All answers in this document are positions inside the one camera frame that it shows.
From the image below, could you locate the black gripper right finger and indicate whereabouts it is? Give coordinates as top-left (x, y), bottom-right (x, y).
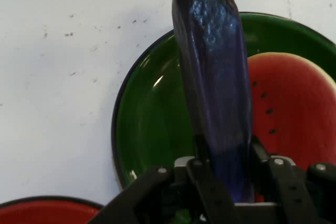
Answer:
top-left (250, 134), bottom-right (336, 224)

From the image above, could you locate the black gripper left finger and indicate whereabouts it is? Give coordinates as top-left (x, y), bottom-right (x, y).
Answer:
top-left (88, 134), bottom-right (237, 224)

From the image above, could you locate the purple toy eggplant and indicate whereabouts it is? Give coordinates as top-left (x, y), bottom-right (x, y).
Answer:
top-left (171, 0), bottom-right (255, 204)

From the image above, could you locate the red toy watermelon slice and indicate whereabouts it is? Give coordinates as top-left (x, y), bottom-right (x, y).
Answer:
top-left (246, 52), bottom-right (336, 173)

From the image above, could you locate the green plate with black rim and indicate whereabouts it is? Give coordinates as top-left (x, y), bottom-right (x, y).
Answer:
top-left (111, 11), bottom-right (336, 224)

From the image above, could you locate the red plate with black rim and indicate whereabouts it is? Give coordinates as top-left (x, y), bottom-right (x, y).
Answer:
top-left (0, 195), bottom-right (106, 224)

